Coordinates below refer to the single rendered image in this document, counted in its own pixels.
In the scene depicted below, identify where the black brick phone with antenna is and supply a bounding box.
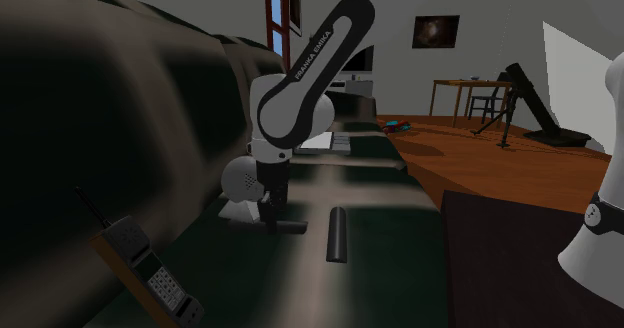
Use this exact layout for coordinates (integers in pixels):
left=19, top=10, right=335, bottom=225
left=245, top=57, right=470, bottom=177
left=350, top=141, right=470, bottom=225
left=73, top=186, right=205, bottom=328

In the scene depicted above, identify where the dark sofa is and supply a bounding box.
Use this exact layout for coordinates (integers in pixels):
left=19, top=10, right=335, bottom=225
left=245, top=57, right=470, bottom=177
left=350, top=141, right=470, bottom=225
left=0, top=0, right=450, bottom=328

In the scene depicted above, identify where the grey remote control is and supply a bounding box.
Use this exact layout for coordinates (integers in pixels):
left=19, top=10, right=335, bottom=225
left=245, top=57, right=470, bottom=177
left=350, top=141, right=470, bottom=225
left=331, top=134, right=353, bottom=156

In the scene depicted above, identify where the thick black cylinder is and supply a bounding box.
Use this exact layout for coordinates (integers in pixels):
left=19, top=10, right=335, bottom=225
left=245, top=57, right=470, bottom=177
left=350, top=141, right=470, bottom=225
left=325, top=206, right=349, bottom=264

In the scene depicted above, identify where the red and blue toy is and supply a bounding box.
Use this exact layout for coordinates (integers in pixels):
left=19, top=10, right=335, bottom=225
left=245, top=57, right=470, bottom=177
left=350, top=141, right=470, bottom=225
left=381, top=119, right=413, bottom=135

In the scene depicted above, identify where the narrow dark wall picture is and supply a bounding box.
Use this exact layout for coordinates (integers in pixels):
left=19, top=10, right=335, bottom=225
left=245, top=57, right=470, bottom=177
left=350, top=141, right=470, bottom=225
left=288, top=0, right=304, bottom=38

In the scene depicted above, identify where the white tablet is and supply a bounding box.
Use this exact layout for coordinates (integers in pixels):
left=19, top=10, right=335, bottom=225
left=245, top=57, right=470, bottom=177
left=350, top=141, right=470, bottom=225
left=295, top=131, right=335, bottom=154

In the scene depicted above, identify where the thin black cylinder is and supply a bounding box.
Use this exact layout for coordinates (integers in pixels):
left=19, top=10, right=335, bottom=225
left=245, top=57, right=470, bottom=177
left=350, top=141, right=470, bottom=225
left=227, top=219, right=309, bottom=236

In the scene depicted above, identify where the red framed window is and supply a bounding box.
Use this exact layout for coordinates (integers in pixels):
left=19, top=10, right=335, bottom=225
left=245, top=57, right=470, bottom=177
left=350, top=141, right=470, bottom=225
left=263, top=0, right=293, bottom=71

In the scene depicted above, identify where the wooden table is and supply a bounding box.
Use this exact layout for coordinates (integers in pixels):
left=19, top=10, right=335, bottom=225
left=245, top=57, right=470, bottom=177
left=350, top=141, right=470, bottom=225
left=428, top=75, right=514, bottom=129

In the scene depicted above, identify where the dark chair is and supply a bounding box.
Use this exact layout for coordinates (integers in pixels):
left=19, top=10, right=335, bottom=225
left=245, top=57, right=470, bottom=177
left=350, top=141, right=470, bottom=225
left=467, top=71, right=512, bottom=124

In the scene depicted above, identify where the dark brown wall picture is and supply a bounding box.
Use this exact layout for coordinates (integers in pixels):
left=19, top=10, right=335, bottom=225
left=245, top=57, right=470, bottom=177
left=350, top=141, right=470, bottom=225
left=411, top=14, right=461, bottom=50

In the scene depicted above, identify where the white round speaker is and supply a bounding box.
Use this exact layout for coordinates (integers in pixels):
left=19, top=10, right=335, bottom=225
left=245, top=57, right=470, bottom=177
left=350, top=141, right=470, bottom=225
left=219, top=156, right=267, bottom=224

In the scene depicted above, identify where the black leaning tube on base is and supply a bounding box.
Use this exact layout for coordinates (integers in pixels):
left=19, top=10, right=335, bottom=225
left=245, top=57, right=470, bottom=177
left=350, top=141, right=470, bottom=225
left=504, top=62, right=593, bottom=148

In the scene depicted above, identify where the black television on white stand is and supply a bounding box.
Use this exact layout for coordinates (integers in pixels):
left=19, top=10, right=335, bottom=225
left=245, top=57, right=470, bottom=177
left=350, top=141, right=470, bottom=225
left=325, top=45, right=376, bottom=98

